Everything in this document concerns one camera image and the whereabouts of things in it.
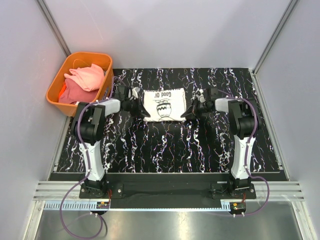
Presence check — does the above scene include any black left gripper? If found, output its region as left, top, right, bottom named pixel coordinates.
left=125, top=97, right=150, bottom=119

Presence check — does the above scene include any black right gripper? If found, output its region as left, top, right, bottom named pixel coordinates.
left=181, top=98, right=212, bottom=120

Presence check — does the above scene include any white green raglan t-shirt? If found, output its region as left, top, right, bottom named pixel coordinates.
left=143, top=88, right=187, bottom=122

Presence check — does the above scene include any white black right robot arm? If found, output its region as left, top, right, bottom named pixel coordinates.
left=181, top=87, right=260, bottom=199

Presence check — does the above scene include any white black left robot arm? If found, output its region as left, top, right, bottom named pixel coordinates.
left=72, top=85, right=150, bottom=198

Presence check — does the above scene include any light pink folded shirt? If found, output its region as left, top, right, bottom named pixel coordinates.
left=64, top=63, right=105, bottom=92

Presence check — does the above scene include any dark pink folded shirt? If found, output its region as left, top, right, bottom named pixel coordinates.
left=58, top=78, right=99, bottom=104

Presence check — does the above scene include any orange garment in basket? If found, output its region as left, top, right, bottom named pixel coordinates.
left=58, top=82, right=67, bottom=99

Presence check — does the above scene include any orange plastic laundry basket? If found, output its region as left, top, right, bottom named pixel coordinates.
left=46, top=51, right=114, bottom=117

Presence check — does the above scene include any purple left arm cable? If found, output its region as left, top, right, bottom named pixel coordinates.
left=60, top=76, right=126, bottom=237

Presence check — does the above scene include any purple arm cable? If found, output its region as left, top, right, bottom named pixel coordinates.
left=212, top=87, right=270, bottom=217
left=60, top=76, right=126, bottom=237

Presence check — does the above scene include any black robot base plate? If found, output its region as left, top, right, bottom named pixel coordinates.
left=79, top=173, right=257, bottom=211

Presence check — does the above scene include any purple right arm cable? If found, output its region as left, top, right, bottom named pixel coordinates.
left=212, top=87, right=270, bottom=217

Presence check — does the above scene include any aluminium rail frame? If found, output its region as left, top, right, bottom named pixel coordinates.
left=22, top=0, right=320, bottom=240

